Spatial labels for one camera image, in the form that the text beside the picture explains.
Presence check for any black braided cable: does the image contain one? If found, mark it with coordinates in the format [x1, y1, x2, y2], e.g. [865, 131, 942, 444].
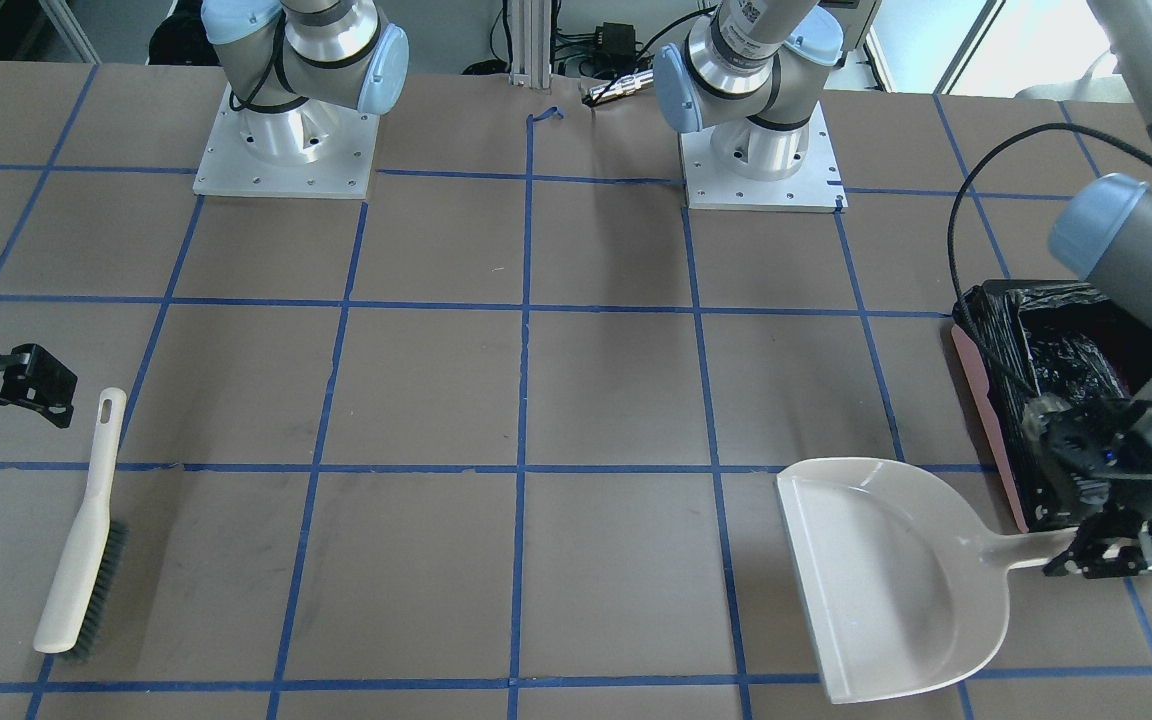
[947, 123, 1152, 401]

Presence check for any aluminium frame post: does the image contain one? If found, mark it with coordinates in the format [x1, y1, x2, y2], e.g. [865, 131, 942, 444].
[502, 1, 558, 94]

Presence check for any beige plastic dustpan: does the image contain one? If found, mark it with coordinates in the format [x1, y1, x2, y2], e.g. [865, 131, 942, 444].
[774, 457, 1074, 705]

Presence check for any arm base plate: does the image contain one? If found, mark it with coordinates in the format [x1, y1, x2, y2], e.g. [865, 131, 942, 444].
[192, 86, 381, 200]
[679, 103, 849, 213]

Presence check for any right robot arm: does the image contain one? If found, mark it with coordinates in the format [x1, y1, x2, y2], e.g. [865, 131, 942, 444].
[0, 1, 410, 429]

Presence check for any pink bin with black bag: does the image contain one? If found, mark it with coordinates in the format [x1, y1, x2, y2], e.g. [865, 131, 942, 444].
[952, 281, 1152, 578]

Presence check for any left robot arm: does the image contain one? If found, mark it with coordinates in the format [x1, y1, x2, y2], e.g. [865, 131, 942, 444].
[652, 1, 1152, 579]

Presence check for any beige hand brush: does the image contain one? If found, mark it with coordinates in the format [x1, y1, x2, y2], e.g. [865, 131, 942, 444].
[32, 387, 128, 660]

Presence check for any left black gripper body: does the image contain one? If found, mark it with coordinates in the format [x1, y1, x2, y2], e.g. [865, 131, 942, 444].
[1026, 395, 1152, 530]

